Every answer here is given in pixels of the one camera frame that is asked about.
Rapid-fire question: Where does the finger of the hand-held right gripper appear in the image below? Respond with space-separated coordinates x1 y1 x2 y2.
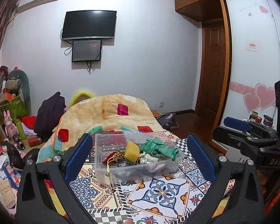
212 126 278 159
224 117 280 137

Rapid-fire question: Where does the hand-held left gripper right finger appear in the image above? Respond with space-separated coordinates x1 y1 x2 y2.
185 134 265 224

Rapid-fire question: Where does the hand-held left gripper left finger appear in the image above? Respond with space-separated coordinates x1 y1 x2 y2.
15 133 101 224

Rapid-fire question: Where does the clear plastic storage box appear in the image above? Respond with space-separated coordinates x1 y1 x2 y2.
94 131 185 185

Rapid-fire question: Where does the red pouch with gold trim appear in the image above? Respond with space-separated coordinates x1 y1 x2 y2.
102 150 126 177

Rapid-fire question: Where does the green knitted cloth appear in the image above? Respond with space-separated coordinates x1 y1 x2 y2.
139 137 179 161

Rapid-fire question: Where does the silver black mesh pouch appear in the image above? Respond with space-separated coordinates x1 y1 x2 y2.
112 160 143 169

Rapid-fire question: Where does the white drawstring pouch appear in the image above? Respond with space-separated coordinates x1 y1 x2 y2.
139 153 165 171

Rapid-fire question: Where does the yellow sponge block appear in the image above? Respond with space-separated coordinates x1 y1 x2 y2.
125 141 140 162

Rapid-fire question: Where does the yellow patchwork blanket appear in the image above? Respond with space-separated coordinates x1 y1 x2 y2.
36 94 164 164

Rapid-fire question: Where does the red metal cup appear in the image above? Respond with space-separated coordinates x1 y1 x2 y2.
28 136 42 147

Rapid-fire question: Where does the purple bag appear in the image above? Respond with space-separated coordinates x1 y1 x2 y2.
157 113 179 129

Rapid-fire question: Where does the black jacket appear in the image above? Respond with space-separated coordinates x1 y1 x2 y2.
34 92 66 141

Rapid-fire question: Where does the brown wooden door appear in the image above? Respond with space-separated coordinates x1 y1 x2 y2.
195 21 227 143

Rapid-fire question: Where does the patterned bed sheet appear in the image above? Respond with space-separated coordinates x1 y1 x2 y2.
44 131 236 224

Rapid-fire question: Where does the white wardrobe door with hearts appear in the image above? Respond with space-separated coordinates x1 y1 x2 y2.
222 0 280 145

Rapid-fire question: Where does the red cloth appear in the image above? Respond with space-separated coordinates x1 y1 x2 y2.
22 116 37 130

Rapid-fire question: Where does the yellow plush item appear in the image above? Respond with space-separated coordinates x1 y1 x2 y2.
69 90 95 106

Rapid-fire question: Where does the black cylinder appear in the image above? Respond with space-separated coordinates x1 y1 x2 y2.
14 135 26 150

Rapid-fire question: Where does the green tube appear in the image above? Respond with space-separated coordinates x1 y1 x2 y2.
16 119 27 140

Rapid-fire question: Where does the pink bunny toy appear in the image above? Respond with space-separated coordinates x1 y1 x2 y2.
3 111 19 142

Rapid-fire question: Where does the white paper label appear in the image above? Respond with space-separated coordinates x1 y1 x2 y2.
246 41 259 51

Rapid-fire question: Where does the green gift bag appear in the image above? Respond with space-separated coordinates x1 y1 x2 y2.
0 96 28 122

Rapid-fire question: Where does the pile of papers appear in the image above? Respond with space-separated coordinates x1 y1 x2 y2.
0 149 21 215

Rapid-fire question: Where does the grey plush pillow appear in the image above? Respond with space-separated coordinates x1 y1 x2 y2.
8 69 31 105

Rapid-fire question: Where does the wooden overhead cabinet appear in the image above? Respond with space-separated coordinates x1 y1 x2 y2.
174 0 269 22

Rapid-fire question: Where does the striped brown curtain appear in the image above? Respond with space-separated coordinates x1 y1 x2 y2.
0 0 20 75

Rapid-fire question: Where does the black monitor cable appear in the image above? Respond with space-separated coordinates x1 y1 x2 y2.
86 61 101 74

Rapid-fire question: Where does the small black wall monitor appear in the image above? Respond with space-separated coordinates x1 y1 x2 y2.
71 40 102 62

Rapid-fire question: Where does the wall-mounted black television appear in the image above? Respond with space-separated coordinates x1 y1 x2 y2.
61 10 117 41

